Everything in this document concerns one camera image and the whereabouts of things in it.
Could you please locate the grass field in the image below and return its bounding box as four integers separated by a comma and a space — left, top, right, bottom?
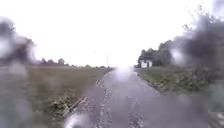
0, 65, 114, 128

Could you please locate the grass verge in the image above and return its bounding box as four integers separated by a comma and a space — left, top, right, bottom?
134, 65, 224, 128

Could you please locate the row of dark trees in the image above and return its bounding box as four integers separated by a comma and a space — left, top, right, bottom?
137, 4, 224, 73

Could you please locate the white building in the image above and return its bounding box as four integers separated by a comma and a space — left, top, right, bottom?
140, 59, 154, 69

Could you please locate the wet grey asphalt path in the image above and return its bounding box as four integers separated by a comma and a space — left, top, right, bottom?
63, 66, 214, 128

